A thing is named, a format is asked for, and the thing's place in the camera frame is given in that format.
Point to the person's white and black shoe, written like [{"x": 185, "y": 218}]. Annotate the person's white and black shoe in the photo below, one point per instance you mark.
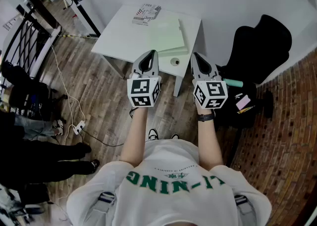
[
  {"x": 152, "y": 134},
  {"x": 175, "y": 136}
]

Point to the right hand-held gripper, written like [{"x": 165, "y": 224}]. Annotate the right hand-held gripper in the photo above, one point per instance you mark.
[{"x": 210, "y": 93}]

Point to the person's left forearm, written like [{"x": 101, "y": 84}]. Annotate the person's left forearm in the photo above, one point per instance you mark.
[{"x": 135, "y": 135}]

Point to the pink phone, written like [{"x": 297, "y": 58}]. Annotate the pink phone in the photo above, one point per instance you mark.
[{"x": 243, "y": 102}]

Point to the black stand pole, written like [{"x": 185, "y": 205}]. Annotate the black stand pole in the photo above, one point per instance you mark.
[{"x": 79, "y": 7}]

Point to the printed book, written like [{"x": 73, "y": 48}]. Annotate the printed book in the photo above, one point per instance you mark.
[{"x": 146, "y": 14}]

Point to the white power strip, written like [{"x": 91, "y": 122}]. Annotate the white power strip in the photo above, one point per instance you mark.
[{"x": 79, "y": 127}]

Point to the black bag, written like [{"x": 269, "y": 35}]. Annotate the black bag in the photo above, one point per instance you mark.
[{"x": 232, "y": 118}]

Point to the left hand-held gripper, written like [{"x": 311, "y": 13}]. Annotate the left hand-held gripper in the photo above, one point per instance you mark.
[{"x": 143, "y": 92}]

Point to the white square table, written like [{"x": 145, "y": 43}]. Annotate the white square table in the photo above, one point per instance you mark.
[{"x": 121, "y": 39}]

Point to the black padded chair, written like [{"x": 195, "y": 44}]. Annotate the black padded chair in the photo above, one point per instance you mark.
[{"x": 260, "y": 46}]

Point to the black metal railing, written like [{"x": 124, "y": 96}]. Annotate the black metal railing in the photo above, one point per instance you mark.
[{"x": 22, "y": 41}]

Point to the black wristwatch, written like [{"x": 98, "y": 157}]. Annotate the black wristwatch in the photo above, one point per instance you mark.
[{"x": 206, "y": 117}]

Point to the white t-shirt with green print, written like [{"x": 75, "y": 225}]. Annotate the white t-shirt with green print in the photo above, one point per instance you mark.
[{"x": 171, "y": 202}]

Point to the pale green folder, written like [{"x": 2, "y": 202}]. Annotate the pale green folder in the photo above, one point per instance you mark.
[{"x": 166, "y": 34}]

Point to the person's right forearm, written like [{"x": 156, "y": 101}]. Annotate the person's right forearm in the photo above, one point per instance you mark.
[{"x": 210, "y": 143}]

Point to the teal cylindrical bottle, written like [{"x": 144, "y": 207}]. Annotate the teal cylindrical bottle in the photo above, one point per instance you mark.
[{"x": 234, "y": 83}]

